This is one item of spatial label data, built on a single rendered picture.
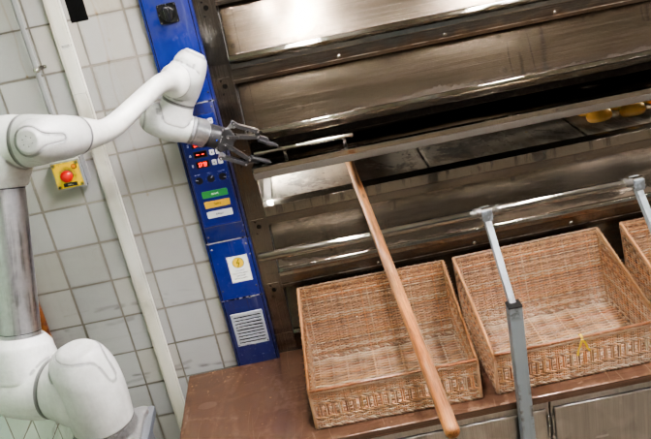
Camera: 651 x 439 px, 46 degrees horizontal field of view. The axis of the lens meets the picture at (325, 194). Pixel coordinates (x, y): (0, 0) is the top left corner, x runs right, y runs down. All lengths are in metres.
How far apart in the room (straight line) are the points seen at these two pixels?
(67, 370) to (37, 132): 0.56
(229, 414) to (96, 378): 0.91
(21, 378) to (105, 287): 0.92
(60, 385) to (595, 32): 1.98
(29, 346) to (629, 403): 1.82
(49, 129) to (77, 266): 1.05
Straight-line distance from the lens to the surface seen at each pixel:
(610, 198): 2.94
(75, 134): 1.93
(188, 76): 2.30
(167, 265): 2.81
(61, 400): 1.97
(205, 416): 2.77
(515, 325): 2.34
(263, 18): 2.53
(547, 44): 2.71
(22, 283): 2.03
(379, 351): 2.84
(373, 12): 2.54
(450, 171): 2.73
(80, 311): 2.95
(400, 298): 1.91
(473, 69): 2.64
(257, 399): 2.76
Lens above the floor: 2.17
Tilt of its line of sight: 22 degrees down
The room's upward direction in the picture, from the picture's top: 11 degrees counter-clockwise
